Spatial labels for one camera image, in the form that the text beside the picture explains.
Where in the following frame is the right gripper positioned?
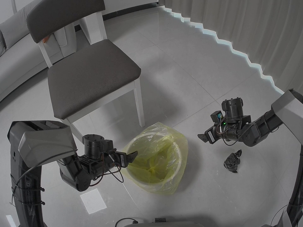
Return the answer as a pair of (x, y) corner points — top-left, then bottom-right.
(198, 125), (229, 144)

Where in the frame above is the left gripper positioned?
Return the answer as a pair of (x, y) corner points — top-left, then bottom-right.
(108, 151), (139, 172)

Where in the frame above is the yellow plastic bag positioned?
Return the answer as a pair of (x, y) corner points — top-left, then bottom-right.
(122, 122), (189, 195)

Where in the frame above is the black plastic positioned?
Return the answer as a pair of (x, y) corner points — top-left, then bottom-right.
(224, 149), (243, 174)

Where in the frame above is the grey trash bin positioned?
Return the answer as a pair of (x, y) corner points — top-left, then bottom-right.
(125, 132), (187, 187)

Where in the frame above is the white chair with grey cushions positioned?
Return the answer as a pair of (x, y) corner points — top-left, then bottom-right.
(27, 0), (145, 139)

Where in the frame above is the beige curtain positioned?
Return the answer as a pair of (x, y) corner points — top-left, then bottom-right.
(158, 0), (303, 96)

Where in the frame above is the pale grey sofa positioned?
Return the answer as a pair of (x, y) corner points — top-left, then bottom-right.
(0, 0), (77, 103)

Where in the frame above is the dark grey cushion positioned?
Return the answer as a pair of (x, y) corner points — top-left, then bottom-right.
(0, 29), (7, 56)

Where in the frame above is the pale grey cushion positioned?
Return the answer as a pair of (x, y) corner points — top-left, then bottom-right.
(0, 7), (30, 36)
(22, 0), (49, 21)

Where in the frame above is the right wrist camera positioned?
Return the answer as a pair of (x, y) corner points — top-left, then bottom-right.
(211, 111), (225, 127)

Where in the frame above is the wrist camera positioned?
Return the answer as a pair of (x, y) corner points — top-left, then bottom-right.
(104, 140), (118, 154)
(211, 111), (225, 127)

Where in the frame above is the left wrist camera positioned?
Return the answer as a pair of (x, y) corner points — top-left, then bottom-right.
(104, 140), (118, 154)

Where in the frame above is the black cable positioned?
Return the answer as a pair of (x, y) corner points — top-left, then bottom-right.
(115, 218), (139, 227)

